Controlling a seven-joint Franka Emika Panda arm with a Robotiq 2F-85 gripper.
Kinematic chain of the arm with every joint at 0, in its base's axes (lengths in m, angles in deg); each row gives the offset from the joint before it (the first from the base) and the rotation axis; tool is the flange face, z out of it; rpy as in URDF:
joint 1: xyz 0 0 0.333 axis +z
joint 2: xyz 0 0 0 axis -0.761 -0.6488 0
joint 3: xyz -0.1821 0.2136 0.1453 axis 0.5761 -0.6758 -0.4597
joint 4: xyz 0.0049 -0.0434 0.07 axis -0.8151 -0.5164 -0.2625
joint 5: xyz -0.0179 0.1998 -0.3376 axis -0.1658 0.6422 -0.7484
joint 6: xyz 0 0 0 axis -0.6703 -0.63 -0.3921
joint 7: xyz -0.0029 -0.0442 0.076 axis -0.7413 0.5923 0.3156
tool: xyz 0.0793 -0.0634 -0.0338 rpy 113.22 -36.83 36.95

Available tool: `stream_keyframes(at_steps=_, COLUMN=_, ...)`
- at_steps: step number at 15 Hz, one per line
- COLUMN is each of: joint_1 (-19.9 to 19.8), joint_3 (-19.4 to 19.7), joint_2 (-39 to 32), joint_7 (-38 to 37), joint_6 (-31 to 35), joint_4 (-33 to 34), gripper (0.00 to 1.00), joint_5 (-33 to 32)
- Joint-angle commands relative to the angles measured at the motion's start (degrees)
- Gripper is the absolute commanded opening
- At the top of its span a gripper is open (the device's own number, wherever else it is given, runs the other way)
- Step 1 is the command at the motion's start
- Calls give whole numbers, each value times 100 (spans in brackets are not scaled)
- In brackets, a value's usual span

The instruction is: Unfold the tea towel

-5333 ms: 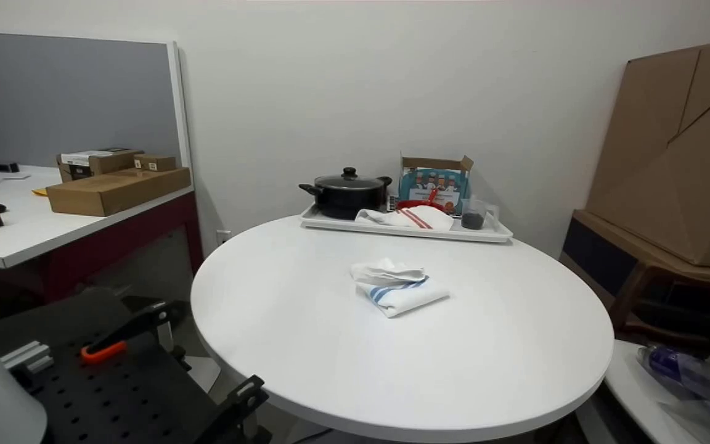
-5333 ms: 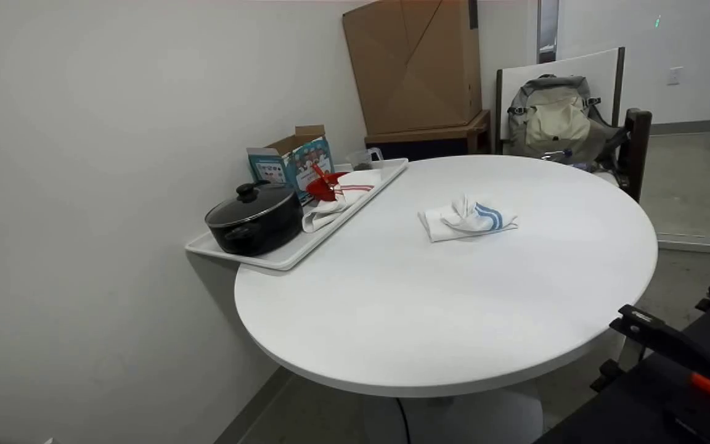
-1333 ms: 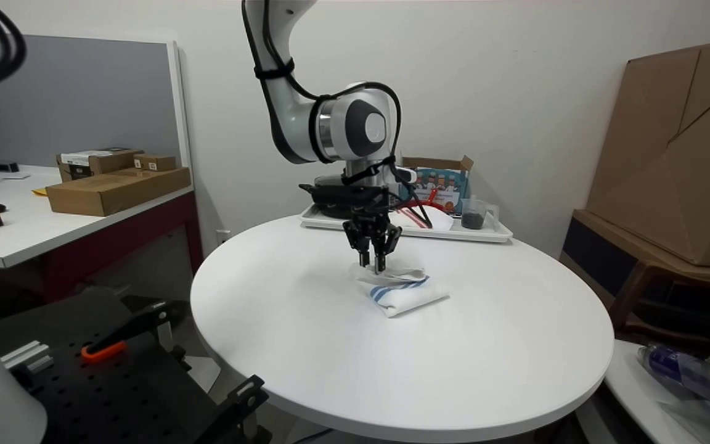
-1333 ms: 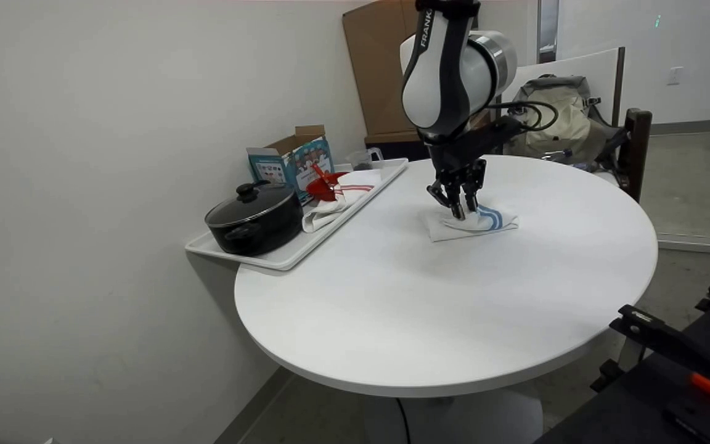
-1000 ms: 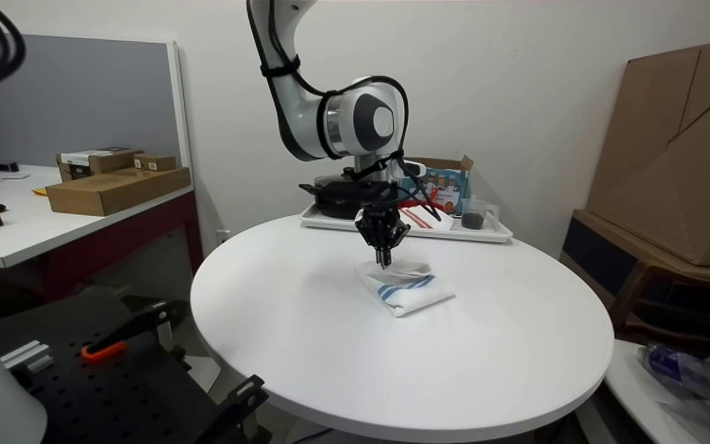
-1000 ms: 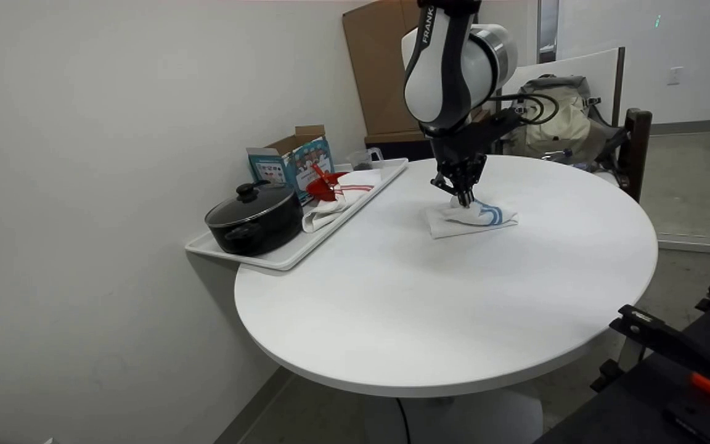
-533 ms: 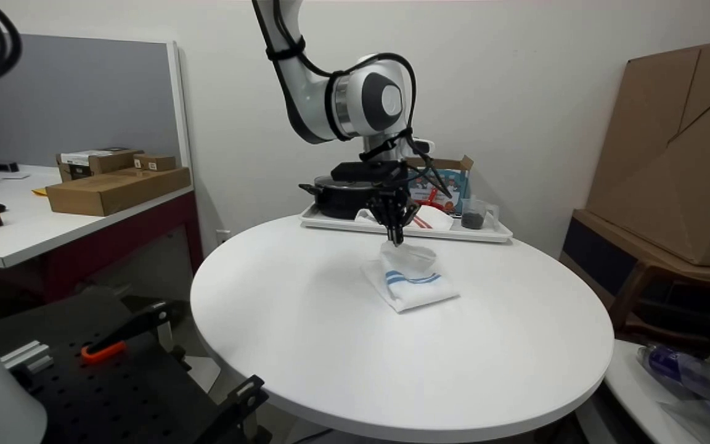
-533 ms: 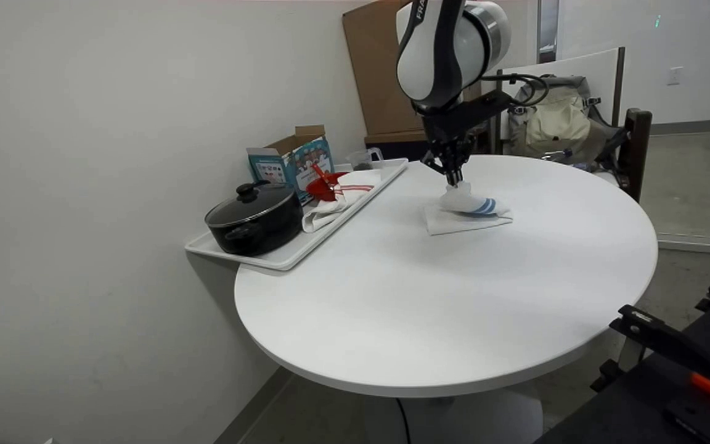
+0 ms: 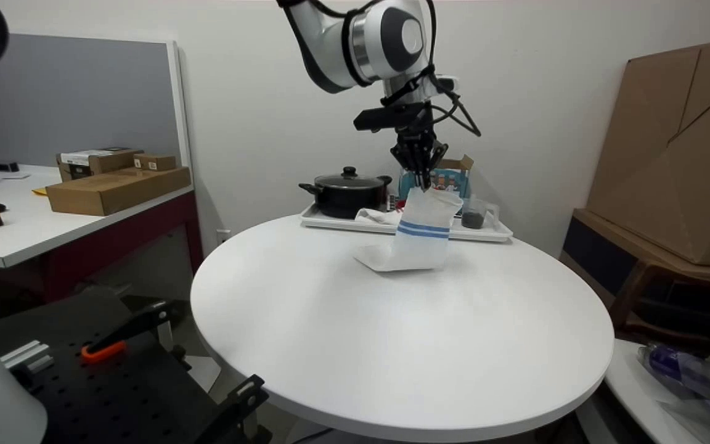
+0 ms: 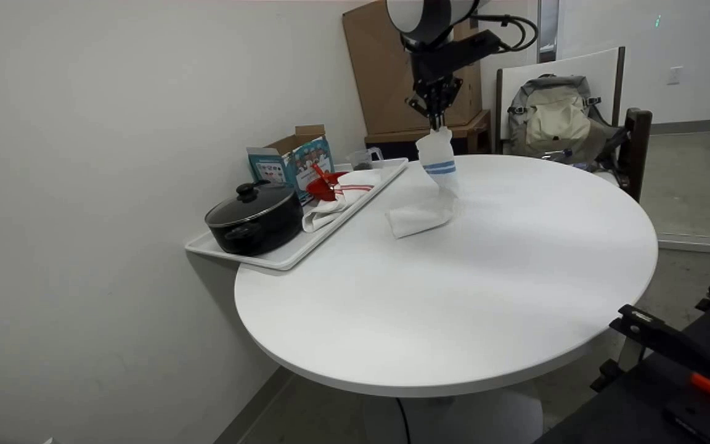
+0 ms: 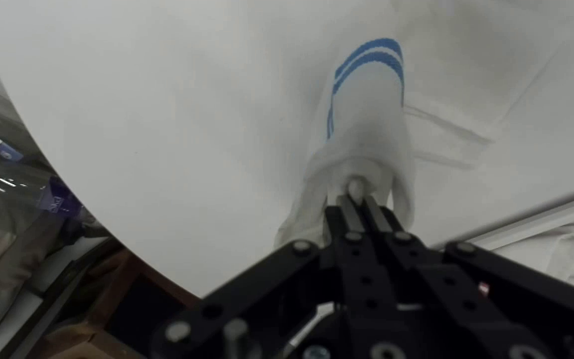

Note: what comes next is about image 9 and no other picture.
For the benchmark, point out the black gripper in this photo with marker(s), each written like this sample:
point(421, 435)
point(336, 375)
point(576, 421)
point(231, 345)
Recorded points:
point(417, 132)

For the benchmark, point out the white blue-striped tea towel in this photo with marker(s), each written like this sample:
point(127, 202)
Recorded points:
point(421, 248)

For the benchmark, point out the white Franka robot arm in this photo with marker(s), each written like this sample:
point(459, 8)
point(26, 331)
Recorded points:
point(371, 41)

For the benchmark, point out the white red-striped towel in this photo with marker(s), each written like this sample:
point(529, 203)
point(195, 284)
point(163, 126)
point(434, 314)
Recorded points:
point(376, 215)

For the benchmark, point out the blue printed carton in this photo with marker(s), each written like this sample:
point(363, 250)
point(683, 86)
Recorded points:
point(457, 173)

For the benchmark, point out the small black cup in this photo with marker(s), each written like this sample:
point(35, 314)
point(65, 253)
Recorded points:
point(471, 221)

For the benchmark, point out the black pot with lid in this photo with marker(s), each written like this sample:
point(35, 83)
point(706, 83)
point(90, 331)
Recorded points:
point(346, 202)

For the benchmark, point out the white rectangular tray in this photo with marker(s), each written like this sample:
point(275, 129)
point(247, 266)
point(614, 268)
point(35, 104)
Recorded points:
point(489, 232)

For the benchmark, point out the dark wooden cabinet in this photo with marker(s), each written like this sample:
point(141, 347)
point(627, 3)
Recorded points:
point(602, 255)

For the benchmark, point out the large brown cardboard box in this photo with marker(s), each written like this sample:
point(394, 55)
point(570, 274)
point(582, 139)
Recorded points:
point(676, 165)

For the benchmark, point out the small brown cardboard box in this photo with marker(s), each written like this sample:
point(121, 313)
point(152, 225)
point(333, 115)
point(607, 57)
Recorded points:
point(157, 161)

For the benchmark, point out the white side table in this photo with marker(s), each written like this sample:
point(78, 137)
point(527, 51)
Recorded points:
point(643, 396)

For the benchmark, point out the open cardboard box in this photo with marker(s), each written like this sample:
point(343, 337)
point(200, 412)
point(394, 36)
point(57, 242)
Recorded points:
point(109, 161)
point(113, 193)

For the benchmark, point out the clear plastic bag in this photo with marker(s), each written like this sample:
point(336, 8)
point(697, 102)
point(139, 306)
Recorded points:
point(702, 378)

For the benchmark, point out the grey partition panel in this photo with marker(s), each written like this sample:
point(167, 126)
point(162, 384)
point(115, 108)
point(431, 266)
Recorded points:
point(68, 99)

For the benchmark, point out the black perforated breadboard table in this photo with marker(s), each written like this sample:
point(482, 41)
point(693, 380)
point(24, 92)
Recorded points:
point(116, 404)

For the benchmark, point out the white-topped desk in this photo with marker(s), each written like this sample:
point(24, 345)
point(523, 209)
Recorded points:
point(35, 230)

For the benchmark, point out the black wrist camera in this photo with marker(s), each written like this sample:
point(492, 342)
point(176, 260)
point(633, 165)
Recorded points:
point(376, 119)

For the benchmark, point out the black mounting bracket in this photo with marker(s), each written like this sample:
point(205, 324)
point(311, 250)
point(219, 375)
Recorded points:
point(240, 404)

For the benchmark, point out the silver aluminium rail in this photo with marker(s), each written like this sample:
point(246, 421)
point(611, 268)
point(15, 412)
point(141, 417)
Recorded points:
point(26, 356)

